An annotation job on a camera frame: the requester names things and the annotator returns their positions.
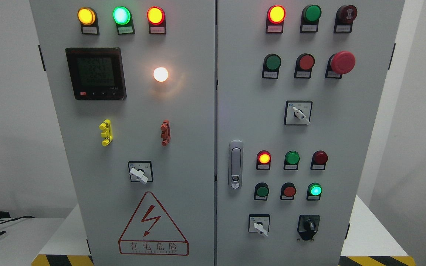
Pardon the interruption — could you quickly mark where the black rotary knob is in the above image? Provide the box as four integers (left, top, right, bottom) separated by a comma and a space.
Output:
297, 215, 321, 241

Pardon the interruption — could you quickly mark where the grey electrical cabinet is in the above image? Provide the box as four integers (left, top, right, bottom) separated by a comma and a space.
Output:
29, 0, 405, 266

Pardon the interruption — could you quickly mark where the red terminal block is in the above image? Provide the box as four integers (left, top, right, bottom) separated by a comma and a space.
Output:
160, 119, 171, 146

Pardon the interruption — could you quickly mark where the middle left red light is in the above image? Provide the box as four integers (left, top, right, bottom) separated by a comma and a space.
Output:
256, 150, 271, 170

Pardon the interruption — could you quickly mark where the lower green push button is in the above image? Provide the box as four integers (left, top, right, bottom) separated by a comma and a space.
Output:
254, 182, 270, 201

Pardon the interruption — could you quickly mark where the green push button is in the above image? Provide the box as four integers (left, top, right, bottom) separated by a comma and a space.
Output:
262, 54, 282, 79
254, 182, 270, 201

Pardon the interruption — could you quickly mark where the white glowing lamp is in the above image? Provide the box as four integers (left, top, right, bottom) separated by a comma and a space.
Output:
153, 67, 169, 82

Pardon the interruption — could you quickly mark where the middle green light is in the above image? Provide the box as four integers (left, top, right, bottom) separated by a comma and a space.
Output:
283, 150, 300, 171

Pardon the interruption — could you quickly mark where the upper green push button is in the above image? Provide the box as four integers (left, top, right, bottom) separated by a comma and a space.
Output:
262, 54, 282, 79

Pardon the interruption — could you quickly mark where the lower red push button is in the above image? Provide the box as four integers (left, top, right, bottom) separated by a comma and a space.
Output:
280, 182, 297, 201

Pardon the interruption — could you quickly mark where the red push button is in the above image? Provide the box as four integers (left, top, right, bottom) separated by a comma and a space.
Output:
280, 182, 297, 201
294, 53, 315, 79

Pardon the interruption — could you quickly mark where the yellow terminal block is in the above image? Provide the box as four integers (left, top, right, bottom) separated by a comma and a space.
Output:
99, 119, 113, 146

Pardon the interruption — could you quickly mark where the middle right red light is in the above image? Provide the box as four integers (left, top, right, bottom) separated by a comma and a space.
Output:
310, 150, 328, 170

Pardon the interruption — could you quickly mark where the red electric hazard sticker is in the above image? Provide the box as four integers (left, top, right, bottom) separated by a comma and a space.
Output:
118, 191, 189, 256

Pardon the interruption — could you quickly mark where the upper red push button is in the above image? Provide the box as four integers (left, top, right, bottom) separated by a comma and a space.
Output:
294, 53, 315, 79

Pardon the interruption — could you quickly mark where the lower right green light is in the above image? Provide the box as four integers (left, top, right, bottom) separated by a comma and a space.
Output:
306, 183, 322, 201

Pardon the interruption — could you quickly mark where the lit red indicator light left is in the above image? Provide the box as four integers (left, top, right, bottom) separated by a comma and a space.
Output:
146, 6, 167, 35

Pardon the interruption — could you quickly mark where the black digital power meter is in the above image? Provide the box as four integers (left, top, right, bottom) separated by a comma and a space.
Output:
65, 47, 126, 100

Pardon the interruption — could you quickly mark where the top right red light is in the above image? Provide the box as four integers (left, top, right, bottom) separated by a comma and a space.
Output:
266, 5, 286, 34

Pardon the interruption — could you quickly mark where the red emergency stop button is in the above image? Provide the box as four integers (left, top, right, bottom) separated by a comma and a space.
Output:
325, 51, 356, 79

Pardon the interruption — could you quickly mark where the lit green indicator light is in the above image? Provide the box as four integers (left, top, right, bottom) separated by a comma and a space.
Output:
112, 6, 135, 35

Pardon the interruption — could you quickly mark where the top right green light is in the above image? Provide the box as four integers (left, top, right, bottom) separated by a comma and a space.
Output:
300, 4, 322, 33

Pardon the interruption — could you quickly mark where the yellow indicator light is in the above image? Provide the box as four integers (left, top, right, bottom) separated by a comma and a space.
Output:
77, 7, 99, 35

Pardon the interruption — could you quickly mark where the silver door lock handle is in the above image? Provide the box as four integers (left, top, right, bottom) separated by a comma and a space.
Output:
228, 140, 243, 189

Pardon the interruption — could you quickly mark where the left white selector switch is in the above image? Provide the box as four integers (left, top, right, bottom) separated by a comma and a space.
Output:
128, 161, 153, 185

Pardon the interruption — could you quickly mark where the white selector switch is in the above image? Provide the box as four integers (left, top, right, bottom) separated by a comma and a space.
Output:
248, 214, 270, 237
128, 161, 153, 185

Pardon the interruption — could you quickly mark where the upper right selector switch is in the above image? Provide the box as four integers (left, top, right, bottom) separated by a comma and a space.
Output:
284, 100, 313, 126

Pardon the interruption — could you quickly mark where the lower white selector switch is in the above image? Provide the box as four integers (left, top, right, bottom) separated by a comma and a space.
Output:
248, 214, 270, 237

